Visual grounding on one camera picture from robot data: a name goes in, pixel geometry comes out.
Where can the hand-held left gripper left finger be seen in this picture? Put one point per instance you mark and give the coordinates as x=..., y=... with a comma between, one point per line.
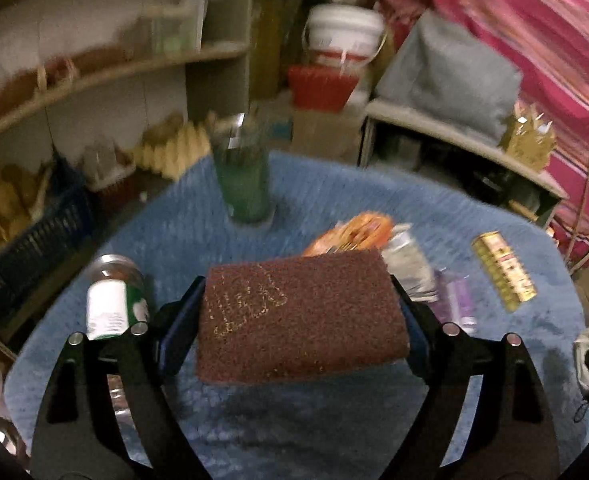
x=179, y=330

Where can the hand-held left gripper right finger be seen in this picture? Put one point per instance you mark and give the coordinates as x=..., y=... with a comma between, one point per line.
x=415, y=327

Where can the brown scouring pad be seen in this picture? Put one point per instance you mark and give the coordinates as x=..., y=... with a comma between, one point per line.
x=299, y=320

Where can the silver wrapper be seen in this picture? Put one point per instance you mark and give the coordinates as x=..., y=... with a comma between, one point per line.
x=409, y=265

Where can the labelled glass jar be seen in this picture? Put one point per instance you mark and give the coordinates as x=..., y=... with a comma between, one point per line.
x=109, y=300

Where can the gold striped packet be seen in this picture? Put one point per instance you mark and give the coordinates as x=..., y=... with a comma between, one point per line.
x=504, y=270

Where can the orange snack wrapper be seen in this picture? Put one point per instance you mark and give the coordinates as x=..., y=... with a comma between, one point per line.
x=354, y=232

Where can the wooden stick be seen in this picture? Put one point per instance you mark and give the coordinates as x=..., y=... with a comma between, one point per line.
x=581, y=210

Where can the blue fluffy mat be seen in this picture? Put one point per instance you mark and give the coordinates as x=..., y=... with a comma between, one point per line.
x=324, y=195

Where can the green plastic cup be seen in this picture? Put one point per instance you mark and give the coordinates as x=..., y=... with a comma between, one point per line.
x=242, y=180

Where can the dark blue plastic crate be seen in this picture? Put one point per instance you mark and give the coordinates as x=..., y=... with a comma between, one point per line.
x=39, y=240

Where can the yellow egg carton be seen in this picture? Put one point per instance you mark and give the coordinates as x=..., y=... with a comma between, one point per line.
x=174, y=147

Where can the grey low cabinet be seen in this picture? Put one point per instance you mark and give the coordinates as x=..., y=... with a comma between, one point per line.
x=424, y=125

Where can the cardboard box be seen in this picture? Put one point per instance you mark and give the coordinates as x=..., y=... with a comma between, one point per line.
x=324, y=130

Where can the grey cushion bag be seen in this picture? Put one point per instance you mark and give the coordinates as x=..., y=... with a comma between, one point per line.
x=449, y=80

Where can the red plastic container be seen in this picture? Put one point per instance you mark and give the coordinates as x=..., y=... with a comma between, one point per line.
x=319, y=87

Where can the wooden shelf unit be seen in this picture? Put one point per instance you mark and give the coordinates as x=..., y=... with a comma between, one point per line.
x=124, y=72

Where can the clear plastic container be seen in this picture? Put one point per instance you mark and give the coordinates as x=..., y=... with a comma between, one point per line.
x=174, y=30

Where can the yellow oil bottle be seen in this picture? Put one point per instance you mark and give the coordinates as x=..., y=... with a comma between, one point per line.
x=274, y=45

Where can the white plastic bucket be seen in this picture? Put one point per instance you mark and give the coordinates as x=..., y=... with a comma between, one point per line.
x=344, y=30

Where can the pink striped cloth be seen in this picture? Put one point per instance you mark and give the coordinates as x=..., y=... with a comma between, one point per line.
x=549, y=25

